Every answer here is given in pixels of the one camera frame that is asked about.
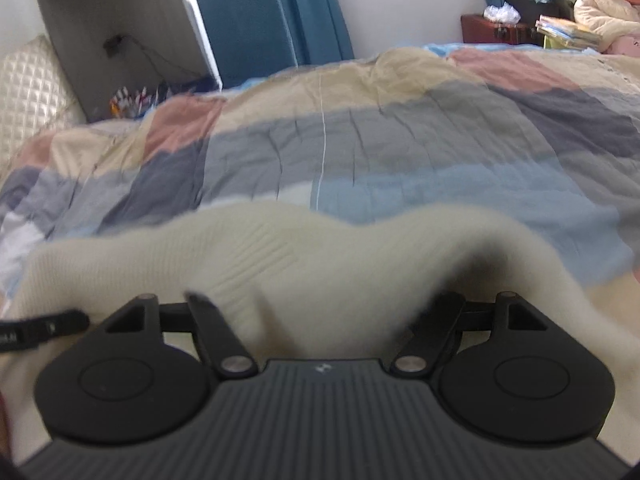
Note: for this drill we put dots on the red storage box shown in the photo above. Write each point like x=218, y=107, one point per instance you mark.
x=477, y=30

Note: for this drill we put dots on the quilted cream headboard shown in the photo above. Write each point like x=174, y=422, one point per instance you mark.
x=36, y=96

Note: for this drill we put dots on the patchwork pastel quilt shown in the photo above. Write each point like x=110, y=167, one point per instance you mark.
x=549, y=138

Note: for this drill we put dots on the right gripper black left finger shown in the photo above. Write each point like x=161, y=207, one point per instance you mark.
x=147, y=370

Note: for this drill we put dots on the blue curtain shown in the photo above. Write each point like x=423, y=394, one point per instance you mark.
x=318, y=30

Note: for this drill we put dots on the blue upholstered chair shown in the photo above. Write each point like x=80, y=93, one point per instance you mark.
x=249, y=38

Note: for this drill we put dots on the stack of folded papers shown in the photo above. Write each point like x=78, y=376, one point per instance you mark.
x=567, y=34

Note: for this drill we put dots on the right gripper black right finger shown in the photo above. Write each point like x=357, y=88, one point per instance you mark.
x=506, y=371

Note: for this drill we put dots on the cream fleece sweater blue stripes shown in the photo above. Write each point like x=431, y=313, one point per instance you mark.
x=298, y=284

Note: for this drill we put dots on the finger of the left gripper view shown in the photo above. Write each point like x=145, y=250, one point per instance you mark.
x=28, y=334

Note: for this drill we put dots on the cream pile of bedding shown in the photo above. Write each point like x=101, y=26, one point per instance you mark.
x=612, y=20

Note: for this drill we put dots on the toiletry bottles cluster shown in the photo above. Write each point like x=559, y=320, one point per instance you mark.
x=134, y=105

